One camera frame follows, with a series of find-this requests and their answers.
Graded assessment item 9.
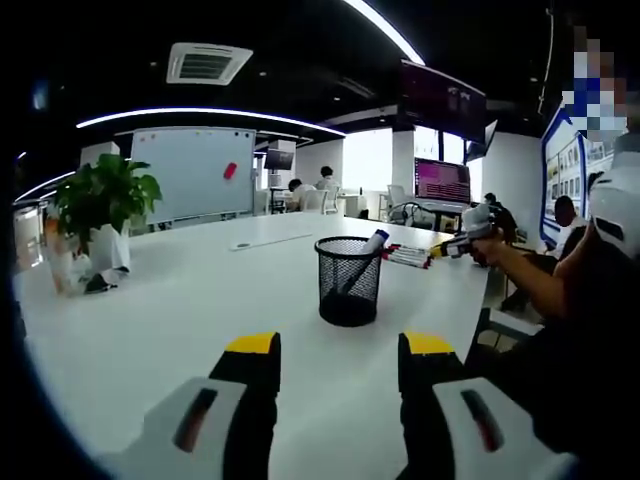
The black mesh pen holder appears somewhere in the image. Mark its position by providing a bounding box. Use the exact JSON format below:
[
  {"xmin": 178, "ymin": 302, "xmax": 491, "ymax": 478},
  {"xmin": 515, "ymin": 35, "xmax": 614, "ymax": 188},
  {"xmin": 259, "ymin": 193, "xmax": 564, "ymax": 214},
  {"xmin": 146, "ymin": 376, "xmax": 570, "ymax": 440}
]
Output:
[{"xmin": 313, "ymin": 236, "xmax": 384, "ymax": 328}]

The person's black shirt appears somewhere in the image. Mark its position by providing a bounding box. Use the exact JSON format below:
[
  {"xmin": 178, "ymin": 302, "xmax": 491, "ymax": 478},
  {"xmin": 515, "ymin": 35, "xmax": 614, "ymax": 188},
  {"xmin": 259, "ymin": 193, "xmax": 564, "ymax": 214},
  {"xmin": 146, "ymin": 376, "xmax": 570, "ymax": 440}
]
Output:
[{"xmin": 519, "ymin": 224, "xmax": 640, "ymax": 466}]

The blue framed wall poster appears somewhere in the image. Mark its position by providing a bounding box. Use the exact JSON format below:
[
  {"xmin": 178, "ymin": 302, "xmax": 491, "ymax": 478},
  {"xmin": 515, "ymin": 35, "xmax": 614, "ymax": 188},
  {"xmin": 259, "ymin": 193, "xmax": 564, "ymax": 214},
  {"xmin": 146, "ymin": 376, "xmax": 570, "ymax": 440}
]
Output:
[{"xmin": 539, "ymin": 107, "xmax": 640, "ymax": 246}]

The curved ceiling light strip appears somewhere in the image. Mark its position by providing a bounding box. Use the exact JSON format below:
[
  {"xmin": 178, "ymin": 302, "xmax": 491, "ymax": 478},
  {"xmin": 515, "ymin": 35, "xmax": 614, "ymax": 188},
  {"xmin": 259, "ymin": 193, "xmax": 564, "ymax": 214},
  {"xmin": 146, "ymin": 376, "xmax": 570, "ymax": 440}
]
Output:
[
  {"xmin": 13, "ymin": 169, "xmax": 76, "ymax": 204},
  {"xmin": 344, "ymin": 0, "xmax": 427, "ymax": 66},
  {"xmin": 75, "ymin": 106, "xmax": 347, "ymax": 137}
]

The ceiling air conditioner vent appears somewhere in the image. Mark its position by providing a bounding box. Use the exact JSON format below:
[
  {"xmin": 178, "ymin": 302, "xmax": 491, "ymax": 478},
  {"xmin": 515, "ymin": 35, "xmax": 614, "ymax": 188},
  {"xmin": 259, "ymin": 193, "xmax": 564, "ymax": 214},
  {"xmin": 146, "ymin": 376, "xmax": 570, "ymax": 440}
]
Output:
[{"xmin": 166, "ymin": 42, "xmax": 255, "ymax": 86}]

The small black desk item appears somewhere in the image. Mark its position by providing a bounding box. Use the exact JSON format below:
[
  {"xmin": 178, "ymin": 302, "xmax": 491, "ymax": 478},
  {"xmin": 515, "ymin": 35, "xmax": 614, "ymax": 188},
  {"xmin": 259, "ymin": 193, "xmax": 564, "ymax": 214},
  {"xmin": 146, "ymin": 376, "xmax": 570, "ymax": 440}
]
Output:
[{"xmin": 83, "ymin": 273, "xmax": 119, "ymax": 295}]

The purple lit monitor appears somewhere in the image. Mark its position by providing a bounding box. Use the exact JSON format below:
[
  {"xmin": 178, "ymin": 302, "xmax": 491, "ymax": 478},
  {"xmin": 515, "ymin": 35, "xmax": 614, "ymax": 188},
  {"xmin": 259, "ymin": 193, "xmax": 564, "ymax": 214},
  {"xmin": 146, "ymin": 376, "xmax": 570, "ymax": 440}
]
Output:
[{"xmin": 413, "ymin": 157, "xmax": 472, "ymax": 204}]

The potted green plant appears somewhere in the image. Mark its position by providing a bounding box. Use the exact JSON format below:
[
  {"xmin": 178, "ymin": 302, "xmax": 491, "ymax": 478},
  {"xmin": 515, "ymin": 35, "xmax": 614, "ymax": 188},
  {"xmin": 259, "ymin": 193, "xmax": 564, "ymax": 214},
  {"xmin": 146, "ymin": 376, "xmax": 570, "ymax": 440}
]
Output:
[{"xmin": 53, "ymin": 153, "xmax": 164, "ymax": 275}]

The large dark hanging screen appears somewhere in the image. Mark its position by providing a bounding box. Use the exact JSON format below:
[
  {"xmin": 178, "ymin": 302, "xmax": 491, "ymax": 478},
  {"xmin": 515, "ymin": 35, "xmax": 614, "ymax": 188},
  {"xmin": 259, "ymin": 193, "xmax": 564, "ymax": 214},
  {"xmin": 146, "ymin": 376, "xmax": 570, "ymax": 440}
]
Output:
[{"xmin": 399, "ymin": 59, "xmax": 489, "ymax": 144}]

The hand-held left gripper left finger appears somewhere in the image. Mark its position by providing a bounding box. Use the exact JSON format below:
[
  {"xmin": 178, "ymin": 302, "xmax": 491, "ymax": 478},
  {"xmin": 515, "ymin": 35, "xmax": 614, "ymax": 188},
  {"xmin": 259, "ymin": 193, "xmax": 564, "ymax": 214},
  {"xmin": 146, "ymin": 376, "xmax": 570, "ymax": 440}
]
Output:
[{"xmin": 99, "ymin": 329, "xmax": 281, "ymax": 480}]

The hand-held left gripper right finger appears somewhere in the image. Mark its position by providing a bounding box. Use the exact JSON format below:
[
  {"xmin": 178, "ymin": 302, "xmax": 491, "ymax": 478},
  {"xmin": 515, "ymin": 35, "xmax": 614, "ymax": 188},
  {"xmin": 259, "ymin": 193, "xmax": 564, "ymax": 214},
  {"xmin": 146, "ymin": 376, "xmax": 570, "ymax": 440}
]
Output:
[{"xmin": 398, "ymin": 329, "xmax": 584, "ymax": 480}]

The white chest device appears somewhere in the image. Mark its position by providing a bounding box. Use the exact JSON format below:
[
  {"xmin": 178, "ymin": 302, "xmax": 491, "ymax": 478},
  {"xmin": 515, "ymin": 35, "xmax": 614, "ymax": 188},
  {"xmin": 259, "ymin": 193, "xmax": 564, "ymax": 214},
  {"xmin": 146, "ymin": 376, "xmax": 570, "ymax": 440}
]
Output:
[{"xmin": 588, "ymin": 152, "xmax": 640, "ymax": 256}]

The white office chair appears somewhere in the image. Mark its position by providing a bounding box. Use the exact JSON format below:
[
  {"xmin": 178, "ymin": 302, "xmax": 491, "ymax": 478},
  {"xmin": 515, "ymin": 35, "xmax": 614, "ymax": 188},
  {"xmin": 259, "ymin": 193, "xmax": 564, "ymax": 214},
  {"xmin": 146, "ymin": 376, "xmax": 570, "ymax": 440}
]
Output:
[{"xmin": 302, "ymin": 188, "xmax": 334, "ymax": 215}]

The small monitor on stand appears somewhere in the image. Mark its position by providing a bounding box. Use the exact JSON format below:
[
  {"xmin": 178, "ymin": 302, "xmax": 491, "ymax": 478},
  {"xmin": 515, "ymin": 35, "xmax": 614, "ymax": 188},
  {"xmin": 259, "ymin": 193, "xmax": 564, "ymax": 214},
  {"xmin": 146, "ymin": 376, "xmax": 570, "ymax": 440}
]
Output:
[{"xmin": 263, "ymin": 149, "xmax": 295, "ymax": 170}]

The clear glass vase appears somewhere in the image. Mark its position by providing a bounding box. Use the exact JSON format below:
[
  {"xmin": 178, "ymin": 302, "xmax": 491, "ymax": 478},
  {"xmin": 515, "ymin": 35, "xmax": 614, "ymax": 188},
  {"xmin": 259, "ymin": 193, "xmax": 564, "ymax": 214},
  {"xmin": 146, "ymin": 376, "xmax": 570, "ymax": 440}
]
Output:
[{"xmin": 42, "ymin": 209, "xmax": 84, "ymax": 297}]

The person's right hand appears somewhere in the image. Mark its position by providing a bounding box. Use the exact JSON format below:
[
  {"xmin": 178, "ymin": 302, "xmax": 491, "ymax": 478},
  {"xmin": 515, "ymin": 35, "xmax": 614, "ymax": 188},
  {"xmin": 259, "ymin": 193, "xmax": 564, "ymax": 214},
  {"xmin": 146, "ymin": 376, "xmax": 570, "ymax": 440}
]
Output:
[{"xmin": 471, "ymin": 231, "xmax": 507, "ymax": 267}]

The white whiteboard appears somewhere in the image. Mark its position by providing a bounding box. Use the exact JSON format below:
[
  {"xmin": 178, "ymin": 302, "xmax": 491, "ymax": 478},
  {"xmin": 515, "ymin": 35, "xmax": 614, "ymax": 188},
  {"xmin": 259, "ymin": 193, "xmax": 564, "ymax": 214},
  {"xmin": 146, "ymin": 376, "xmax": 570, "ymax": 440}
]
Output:
[{"xmin": 128, "ymin": 127, "xmax": 257, "ymax": 225}]

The grey chair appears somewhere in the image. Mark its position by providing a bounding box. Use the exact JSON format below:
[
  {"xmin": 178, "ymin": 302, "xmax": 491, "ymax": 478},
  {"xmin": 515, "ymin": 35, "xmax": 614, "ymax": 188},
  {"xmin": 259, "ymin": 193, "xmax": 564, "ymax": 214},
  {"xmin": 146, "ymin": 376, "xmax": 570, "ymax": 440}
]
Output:
[{"xmin": 469, "ymin": 307, "xmax": 544, "ymax": 354}]

